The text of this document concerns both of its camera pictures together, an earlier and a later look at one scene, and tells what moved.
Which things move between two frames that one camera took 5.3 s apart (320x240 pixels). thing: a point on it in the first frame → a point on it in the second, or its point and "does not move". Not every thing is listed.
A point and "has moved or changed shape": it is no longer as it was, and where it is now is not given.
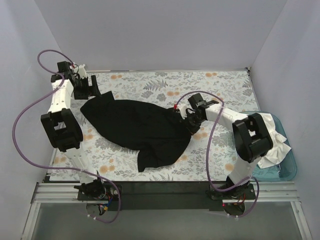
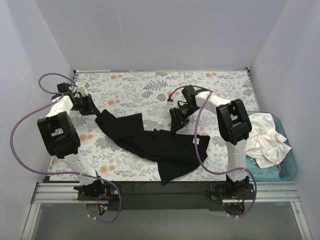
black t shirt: [159, 133] has moved or changed shape
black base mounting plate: [165, 196] does not move
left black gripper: [88, 86] → [87, 104]
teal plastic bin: [286, 170] does not move
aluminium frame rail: [68, 193] does not move
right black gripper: [189, 120] → [180, 114]
